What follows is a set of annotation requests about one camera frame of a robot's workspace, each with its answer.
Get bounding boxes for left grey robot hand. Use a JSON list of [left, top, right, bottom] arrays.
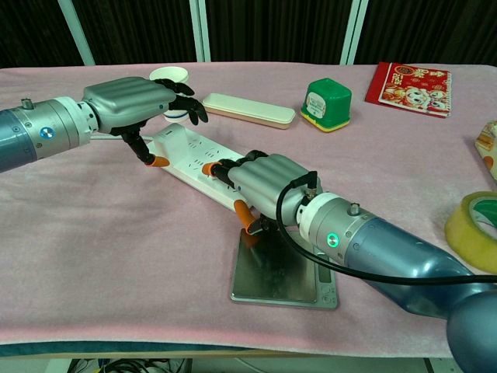
[[82, 76, 209, 167]]

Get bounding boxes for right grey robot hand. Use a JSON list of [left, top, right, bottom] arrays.
[[201, 149, 323, 247]]

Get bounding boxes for white power strip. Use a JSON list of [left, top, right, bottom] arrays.
[[141, 123, 253, 213]]

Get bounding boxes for white paper cup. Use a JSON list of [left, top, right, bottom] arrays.
[[148, 66, 190, 124]]

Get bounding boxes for white and pink pencil case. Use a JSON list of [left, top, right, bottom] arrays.
[[201, 92, 297, 131]]

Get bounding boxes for silver digital scale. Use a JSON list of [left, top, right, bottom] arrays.
[[229, 227, 339, 310]]

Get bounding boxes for green and yellow box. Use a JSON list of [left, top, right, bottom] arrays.
[[299, 78, 353, 134]]

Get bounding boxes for pink tablecloth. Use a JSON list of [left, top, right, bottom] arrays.
[[0, 61, 497, 359]]

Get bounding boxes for red cartoon print booklet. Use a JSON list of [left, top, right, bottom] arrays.
[[364, 61, 453, 118]]

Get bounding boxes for yellow tape roll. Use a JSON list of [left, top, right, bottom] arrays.
[[443, 190, 497, 276]]

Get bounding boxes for yellow snack package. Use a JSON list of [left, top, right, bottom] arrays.
[[474, 120, 497, 183]]

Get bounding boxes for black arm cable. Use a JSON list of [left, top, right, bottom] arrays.
[[275, 170, 497, 283]]

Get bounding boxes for white frame post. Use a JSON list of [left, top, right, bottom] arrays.
[[57, 0, 96, 67], [188, 0, 213, 63], [339, 0, 369, 66]]

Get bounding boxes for black floor cables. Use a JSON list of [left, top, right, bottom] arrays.
[[69, 357, 187, 373]]

